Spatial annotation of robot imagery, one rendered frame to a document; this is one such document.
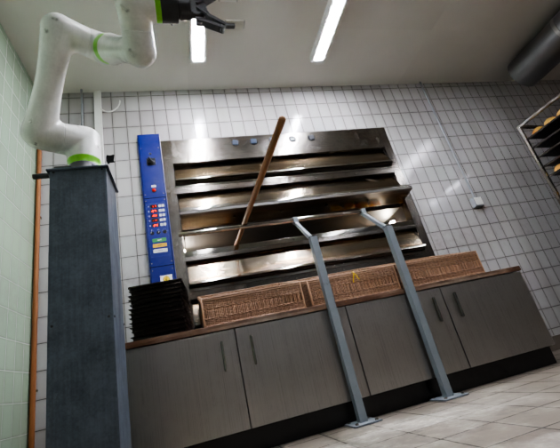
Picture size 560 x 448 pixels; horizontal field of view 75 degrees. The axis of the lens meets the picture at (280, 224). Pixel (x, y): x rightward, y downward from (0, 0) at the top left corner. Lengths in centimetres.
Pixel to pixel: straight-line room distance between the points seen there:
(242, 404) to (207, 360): 25
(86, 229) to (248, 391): 101
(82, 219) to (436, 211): 263
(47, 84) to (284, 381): 162
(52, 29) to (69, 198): 64
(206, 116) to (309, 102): 93
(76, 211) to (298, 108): 227
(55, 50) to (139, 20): 47
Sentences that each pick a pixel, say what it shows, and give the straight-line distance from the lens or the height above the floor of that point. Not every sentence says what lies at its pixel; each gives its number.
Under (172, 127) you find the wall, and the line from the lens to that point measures 308.
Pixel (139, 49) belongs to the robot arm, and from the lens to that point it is 141.
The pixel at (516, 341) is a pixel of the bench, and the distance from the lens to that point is 256.
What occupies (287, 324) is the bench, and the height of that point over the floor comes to 52.
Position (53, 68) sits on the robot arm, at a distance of 176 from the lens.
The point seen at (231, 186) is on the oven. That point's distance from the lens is 279.
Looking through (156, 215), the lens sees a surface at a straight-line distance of 265.
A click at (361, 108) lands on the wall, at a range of 359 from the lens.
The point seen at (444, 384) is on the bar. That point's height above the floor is 7.
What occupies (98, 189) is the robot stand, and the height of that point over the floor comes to 109.
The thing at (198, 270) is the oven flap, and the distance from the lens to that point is 253.
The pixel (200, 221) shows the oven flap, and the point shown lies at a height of 137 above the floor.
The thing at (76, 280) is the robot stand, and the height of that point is 74.
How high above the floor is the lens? 30
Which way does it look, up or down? 21 degrees up
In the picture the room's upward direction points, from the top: 14 degrees counter-clockwise
